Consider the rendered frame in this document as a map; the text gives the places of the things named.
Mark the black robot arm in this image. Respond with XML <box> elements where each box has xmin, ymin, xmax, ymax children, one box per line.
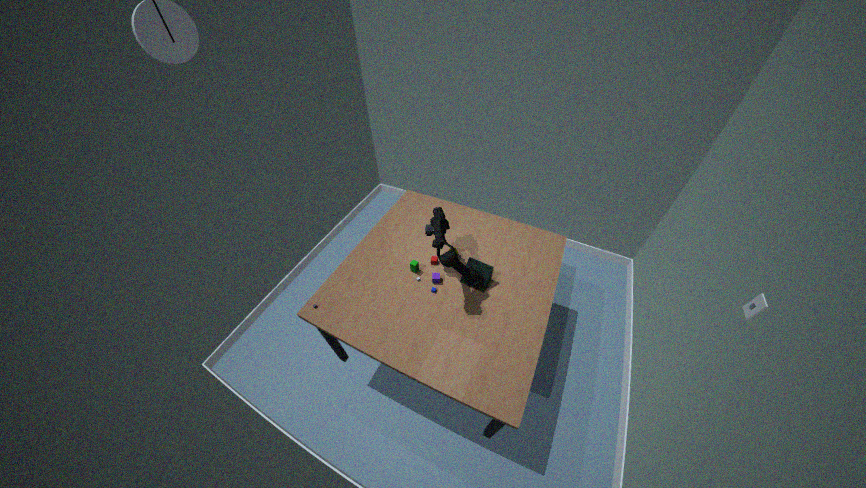
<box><xmin>425</xmin><ymin>207</ymin><xmax>484</xmax><ymax>288</ymax></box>

